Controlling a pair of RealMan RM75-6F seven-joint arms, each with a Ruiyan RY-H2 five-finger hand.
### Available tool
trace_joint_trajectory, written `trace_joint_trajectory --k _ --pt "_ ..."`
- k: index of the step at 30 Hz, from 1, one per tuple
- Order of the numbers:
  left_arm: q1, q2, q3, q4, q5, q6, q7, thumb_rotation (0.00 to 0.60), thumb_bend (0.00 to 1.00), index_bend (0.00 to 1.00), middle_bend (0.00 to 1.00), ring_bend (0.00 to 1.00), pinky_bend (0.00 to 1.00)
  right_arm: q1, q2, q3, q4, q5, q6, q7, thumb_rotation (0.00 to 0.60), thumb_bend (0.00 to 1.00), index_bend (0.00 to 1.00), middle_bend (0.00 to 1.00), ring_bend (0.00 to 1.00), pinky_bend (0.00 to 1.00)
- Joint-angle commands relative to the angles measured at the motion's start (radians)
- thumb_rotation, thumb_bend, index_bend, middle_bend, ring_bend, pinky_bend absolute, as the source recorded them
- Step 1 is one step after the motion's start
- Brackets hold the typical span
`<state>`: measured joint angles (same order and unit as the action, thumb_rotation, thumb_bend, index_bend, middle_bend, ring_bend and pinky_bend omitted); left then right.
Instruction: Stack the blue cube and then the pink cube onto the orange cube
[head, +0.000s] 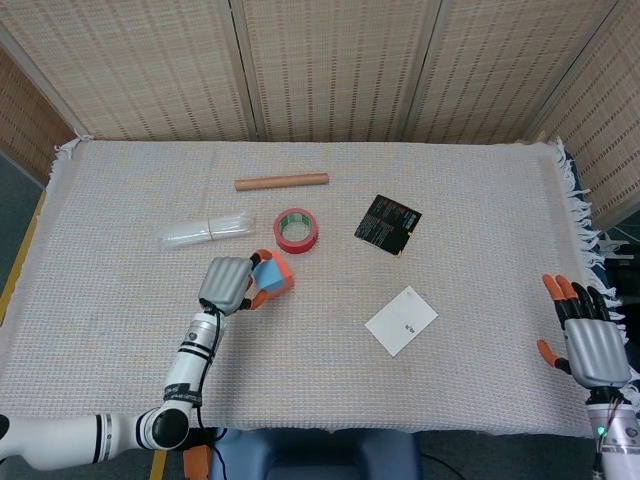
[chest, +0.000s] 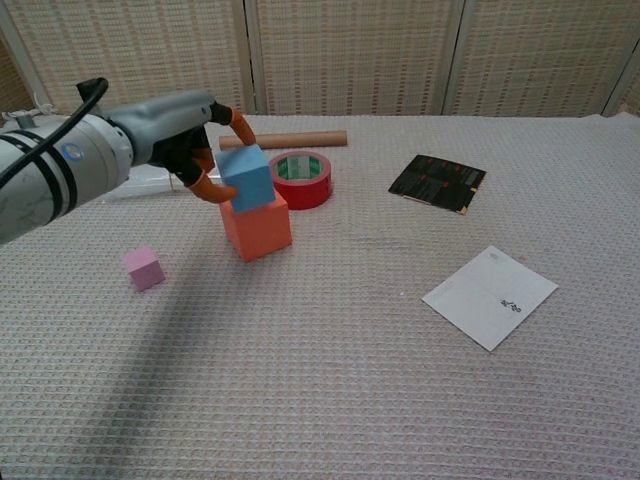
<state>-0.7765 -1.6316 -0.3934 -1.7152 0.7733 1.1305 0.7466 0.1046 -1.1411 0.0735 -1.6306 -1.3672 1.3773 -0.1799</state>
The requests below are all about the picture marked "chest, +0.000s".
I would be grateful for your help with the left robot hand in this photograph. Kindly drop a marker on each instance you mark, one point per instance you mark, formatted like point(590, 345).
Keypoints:
point(170, 125)

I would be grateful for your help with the blue foam cube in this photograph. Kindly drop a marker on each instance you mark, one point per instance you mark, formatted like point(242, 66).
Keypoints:
point(247, 175)

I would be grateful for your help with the pink small cube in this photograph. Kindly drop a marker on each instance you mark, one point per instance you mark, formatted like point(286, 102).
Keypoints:
point(145, 270)

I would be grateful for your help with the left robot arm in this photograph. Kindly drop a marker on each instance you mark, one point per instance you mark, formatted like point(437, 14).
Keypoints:
point(50, 170)

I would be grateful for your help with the orange foam cube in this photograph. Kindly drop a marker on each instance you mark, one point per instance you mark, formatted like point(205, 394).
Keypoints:
point(260, 230)

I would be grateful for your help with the wooden rod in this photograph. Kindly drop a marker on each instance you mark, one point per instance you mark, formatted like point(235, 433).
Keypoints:
point(300, 140)

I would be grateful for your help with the red tape roll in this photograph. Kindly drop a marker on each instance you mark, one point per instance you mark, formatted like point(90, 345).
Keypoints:
point(300, 197)

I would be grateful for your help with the bamboo folding screen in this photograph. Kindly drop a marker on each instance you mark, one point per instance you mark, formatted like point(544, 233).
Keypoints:
point(350, 50)

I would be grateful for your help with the black printed card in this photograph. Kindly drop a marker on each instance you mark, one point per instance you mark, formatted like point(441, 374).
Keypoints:
point(435, 182)

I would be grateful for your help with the white woven tablecloth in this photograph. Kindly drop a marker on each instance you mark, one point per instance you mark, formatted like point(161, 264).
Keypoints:
point(320, 390)

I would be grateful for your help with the white paper card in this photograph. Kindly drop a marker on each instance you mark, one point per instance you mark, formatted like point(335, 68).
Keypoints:
point(485, 295)

